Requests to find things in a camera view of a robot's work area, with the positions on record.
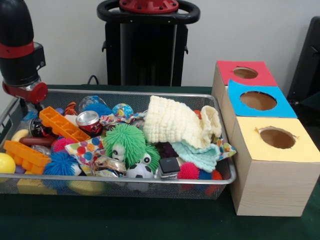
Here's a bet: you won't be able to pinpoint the yellow ball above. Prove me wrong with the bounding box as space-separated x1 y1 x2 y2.
0 152 17 174

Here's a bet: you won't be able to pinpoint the shallow clear mesh bin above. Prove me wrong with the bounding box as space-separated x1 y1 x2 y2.
0 88 237 201

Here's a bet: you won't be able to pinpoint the blue spiky ball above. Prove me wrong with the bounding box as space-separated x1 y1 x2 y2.
43 151 81 176

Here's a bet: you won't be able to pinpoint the blue globe ball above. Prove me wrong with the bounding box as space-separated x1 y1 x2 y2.
111 102 134 120

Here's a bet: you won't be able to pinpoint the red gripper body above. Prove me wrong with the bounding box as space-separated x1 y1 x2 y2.
2 81 49 104

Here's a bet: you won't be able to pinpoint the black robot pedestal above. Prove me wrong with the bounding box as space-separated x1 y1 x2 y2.
96 0 201 87

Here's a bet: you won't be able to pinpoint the black and white soccer ball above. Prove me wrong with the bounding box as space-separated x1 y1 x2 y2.
125 163 155 180

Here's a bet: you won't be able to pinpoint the dark green table cloth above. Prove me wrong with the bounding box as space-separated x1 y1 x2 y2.
0 84 320 240

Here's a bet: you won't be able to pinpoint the black cable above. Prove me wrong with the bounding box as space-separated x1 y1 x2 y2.
87 74 101 86

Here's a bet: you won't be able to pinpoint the wooden box with three holes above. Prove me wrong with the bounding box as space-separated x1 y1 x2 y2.
211 60 320 217

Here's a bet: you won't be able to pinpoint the crushed red soda can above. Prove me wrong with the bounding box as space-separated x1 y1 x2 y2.
75 110 104 137

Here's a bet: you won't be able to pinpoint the mint green cloth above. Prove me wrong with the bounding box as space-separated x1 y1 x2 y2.
171 141 218 174

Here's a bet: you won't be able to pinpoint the green spiky toy with eyes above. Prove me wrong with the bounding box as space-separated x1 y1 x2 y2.
102 123 161 170

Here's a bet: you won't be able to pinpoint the crushed clear bottle blue label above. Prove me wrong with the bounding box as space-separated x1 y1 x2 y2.
21 102 43 124

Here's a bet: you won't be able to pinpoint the cream knitted cloth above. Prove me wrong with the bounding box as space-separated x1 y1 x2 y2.
142 95 223 150

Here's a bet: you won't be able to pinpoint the orange plastic building block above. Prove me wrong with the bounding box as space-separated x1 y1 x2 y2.
39 106 91 143
2 140 52 175

